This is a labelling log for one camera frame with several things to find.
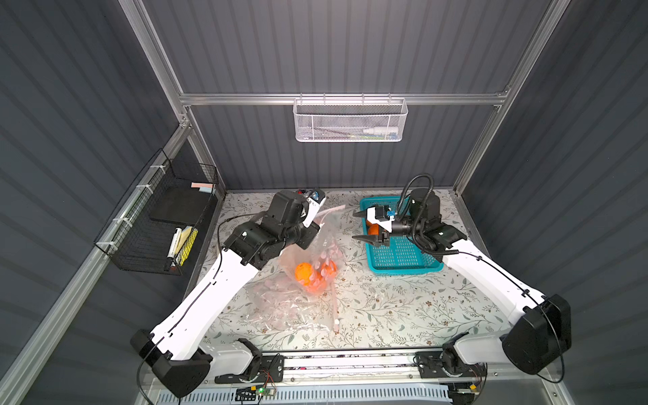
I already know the orange fruit taken out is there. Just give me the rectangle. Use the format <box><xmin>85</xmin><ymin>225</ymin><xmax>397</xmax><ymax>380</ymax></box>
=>
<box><xmin>367</xmin><ymin>224</ymin><xmax>381</xmax><ymax>236</ymax></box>

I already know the clear zip-top bag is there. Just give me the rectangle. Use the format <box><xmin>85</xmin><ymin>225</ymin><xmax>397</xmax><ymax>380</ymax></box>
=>
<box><xmin>278</xmin><ymin>205</ymin><xmax>346</xmax><ymax>295</ymax></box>
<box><xmin>245</xmin><ymin>274</ymin><xmax>341</xmax><ymax>333</ymax></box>

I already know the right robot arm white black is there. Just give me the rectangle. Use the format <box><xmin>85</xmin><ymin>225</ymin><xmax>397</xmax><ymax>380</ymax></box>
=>
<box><xmin>355</xmin><ymin>173</ymin><xmax>572</xmax><ymax>377</ymax></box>

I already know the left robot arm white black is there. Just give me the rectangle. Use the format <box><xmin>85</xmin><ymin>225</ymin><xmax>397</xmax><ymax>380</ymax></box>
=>
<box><xmin>131</xmin><ymin>189</ymin><xmax>327</xmax><ymax>399</ymax></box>

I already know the teal plastic basket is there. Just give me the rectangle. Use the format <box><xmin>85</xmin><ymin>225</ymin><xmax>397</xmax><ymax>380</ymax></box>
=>
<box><xmin>358</xmin><ymin>196</ymin><xmax>446</xmax><ymax>277</ymax></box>

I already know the black notebook in basket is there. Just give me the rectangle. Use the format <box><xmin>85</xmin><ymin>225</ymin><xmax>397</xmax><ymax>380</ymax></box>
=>
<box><xmin>150</xmin><ymin>187</ymin><xmax>212</xmax><ymax>225</ymax></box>

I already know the yellow item in black basket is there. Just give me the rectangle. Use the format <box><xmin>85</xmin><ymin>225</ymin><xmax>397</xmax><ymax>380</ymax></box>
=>
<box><xmin>173</xmin><ymin>226</ymin><xmax>198</xmax><ymax>267</ymax></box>

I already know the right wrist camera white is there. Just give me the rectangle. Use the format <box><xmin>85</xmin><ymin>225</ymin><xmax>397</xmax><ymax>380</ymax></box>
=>
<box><xmin>366</xmin><ymin>205</ymin><xmax>396</xmax><ymax>236</ymax></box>

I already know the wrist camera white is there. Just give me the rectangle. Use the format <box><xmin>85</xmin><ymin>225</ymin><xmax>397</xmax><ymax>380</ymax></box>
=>
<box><xmin>366</xmin><ymin>205</ymin><xmax>396</xmax><ymax>236</ymax></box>
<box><xmin>298</xmin><ymin>188</ymin><xmax>327</xmax><ymax>228</ymax></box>

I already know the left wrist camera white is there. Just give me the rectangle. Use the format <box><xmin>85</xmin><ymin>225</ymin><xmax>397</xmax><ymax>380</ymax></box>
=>
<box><xmin>298</xmin><ymin>188</ymin><xmax>327</xmax><ymax>228</ymax></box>

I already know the white wire mesh basket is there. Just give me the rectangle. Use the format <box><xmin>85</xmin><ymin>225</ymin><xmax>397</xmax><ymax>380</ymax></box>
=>
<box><xmin>293</xmin><ymin>97</ymin><xmax>408</xmax><ymax>143</ymax></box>

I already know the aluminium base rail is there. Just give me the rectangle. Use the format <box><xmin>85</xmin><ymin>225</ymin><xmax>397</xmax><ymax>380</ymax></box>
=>
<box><xmin>201</xmin><ymin>346</ymin><xmax>548</xmax><ymax>393</ymax></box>

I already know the black wire wall basket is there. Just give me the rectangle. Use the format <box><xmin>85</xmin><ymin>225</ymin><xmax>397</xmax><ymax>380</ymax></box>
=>
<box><xmin>94</xmin><ymin>150</ymin><xmax>219</xmax><ymax>276</ymax></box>

